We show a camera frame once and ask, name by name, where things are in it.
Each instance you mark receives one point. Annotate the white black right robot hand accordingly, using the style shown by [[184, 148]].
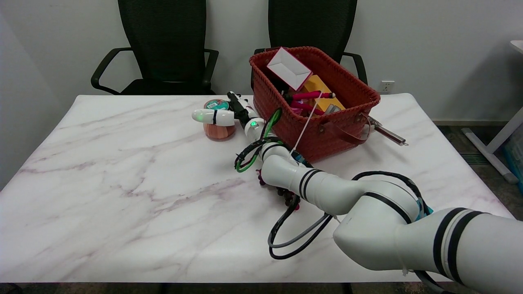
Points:
[[216, 116]]

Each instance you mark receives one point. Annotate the orange jar with green lid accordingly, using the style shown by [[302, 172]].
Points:
[[218, 131]]

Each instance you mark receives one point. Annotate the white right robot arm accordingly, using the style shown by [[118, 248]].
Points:
[[367, 204]]

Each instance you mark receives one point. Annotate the white open cardboard box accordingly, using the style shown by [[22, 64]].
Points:
[[289, 68]]

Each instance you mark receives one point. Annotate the white zip tie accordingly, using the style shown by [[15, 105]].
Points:
[[305, 124]]

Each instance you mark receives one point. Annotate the pink flexible tripod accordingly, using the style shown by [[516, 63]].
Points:
[[304, 96]]

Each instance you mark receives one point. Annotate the black mesh office chair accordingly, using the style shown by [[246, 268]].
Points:
[[163, 36], [310, 24]]

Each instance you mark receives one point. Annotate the dark purple grape bunch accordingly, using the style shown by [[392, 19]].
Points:
[[282, 192]]

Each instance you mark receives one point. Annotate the yellow box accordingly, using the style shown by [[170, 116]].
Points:
[[320, 87]]

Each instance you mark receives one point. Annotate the red woven basket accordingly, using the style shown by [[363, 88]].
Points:
[[339, 122]]

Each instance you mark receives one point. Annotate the silver metal tool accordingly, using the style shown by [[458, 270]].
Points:
[[386, 133]]

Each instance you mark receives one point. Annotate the teal cube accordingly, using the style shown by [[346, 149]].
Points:
[[427, 211]]

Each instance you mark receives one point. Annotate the white desk top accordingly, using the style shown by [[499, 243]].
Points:
[[518, 45]]

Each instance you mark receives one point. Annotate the white wall outlet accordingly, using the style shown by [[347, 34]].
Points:
[[386, 87]]

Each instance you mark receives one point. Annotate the white desk leg frame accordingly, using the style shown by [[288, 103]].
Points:
[[498, 143]]

